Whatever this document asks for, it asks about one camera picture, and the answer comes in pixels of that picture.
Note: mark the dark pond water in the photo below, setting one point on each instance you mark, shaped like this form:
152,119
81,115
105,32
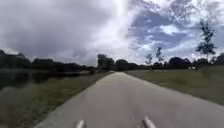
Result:
16,79

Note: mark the small slender tree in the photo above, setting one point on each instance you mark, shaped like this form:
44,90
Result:
148,59
159,55

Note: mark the robot's own part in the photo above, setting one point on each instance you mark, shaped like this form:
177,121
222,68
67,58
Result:
149,122
80,124

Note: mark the tall thin tree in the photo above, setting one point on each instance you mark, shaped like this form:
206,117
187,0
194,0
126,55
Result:
206,40

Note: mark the grass verge by water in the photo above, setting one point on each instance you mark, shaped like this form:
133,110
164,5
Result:
30,100

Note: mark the grey asphalt path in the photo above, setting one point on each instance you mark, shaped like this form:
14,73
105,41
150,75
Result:
116,100

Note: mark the distant row of trees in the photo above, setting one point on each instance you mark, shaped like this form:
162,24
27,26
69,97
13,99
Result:
113,63

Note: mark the open grass field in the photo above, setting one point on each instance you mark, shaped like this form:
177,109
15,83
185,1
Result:
186,80

